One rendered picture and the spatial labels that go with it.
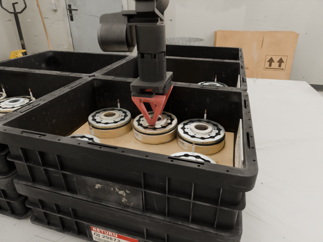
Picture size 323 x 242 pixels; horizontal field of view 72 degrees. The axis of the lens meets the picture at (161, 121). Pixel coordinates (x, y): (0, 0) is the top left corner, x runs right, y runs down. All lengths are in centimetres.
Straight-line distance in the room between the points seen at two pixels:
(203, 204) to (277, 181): 36
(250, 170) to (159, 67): 26
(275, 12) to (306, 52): 70
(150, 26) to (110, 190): 28
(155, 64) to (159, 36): 5
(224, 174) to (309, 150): 59
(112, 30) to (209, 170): 31
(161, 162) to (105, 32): 28
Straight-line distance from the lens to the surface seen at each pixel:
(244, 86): 56
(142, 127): 49
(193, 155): 40
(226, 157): 47
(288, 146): 82
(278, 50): 345
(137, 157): 29
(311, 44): 374
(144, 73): 45
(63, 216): 47
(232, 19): 350
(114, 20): 47
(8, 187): 51
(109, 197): 37
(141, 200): 34
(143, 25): 44
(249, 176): 27
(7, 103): 72
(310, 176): 72
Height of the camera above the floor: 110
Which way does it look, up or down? 28 degrees down
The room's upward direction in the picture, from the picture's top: straight up
